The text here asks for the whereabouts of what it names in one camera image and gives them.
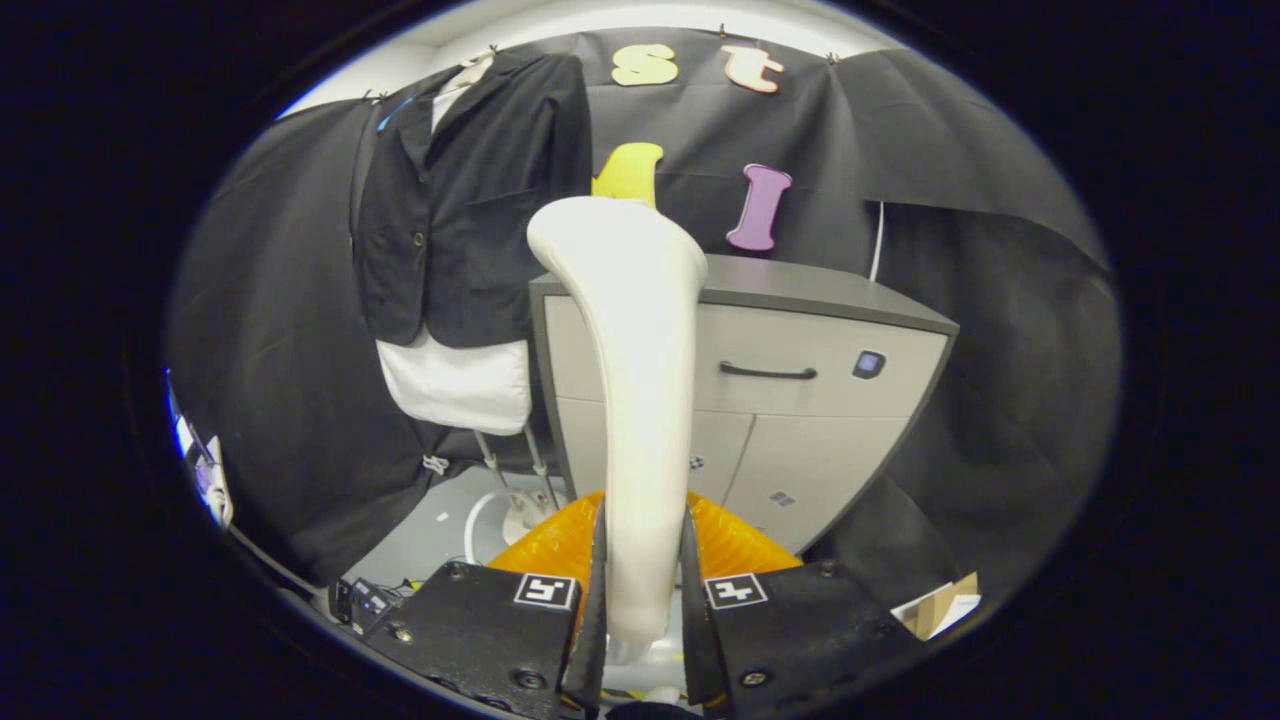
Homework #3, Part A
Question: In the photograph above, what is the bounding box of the white garment steamer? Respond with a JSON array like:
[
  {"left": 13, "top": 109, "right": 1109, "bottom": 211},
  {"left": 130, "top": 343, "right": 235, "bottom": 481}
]
[{"left": 526, "top": 196, "right": 709, "bottom": 701}]

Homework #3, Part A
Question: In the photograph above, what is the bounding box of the white and blue equipment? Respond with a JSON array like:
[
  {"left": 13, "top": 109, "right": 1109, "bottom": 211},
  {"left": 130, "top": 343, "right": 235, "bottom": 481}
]
[{"left": 165, "top": 372, "right": 236, "bottom": 529}]

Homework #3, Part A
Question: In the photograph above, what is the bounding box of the black backdrop cloth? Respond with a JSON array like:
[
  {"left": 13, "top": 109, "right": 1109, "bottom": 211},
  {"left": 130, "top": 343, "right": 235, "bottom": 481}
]
[{"left": 165, "top": 28, "right": 1123, "bottom": 601}]

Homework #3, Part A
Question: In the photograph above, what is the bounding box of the white shirt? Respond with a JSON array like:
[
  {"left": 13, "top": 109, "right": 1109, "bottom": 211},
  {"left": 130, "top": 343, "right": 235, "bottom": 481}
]
[{"left": 376, "top": 60, "right": 533, "bottom": 436}]

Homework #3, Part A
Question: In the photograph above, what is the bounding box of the cardboard box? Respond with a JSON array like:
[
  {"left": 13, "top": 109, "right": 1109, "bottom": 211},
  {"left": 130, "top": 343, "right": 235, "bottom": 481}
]
[{"left": 890, "top": 572, "right": 983, "bottom": 641}]

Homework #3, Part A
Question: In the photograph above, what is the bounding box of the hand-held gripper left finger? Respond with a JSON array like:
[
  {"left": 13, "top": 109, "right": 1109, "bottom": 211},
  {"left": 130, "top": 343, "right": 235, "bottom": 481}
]
[{"left": 362, "top": 490, "right": 608, "bottom": 720}]

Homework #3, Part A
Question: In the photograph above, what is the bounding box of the black drawer handle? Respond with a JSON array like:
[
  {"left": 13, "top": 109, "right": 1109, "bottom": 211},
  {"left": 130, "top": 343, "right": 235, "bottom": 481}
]
[{"left": 718, "top": 361, "right": 819, "bottom": 382}]

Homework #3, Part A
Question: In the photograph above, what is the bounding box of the grey cabinet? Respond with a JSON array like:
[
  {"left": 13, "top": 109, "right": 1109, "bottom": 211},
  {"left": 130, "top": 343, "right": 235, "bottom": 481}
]
[{"left": 528, "top": 253, "right": 961, "bottom": 556}]

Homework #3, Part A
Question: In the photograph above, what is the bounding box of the metal garment rack stand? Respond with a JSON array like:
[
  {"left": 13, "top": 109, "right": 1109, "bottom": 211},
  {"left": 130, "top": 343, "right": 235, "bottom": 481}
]
[{"left": 472, "top": 425, "right": 561, "bottom": 546}]

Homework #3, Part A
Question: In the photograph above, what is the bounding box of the white floor cable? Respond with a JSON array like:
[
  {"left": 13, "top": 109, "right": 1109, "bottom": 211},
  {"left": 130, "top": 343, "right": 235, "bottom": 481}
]
[{"left": 463, "top": 488, "right": 531, "bottom": 566}]

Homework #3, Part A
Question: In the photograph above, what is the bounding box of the small black device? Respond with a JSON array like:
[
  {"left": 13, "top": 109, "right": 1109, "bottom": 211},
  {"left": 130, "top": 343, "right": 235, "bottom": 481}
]
[{"left": 330, "top": 577, "right": 403, "bottom": 631}]

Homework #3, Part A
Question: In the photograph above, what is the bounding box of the black suit jacket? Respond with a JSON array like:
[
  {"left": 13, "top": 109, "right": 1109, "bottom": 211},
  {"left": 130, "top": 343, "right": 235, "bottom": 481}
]
[{"left": 350, "top": 52, "right": 593, "bottom": 349}]

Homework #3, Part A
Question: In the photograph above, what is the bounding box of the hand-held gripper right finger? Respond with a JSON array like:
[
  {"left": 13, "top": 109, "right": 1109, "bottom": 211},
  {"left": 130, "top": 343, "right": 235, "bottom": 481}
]
[{"left": 680, "top": 490, "right": 926, "bottom": 716}]

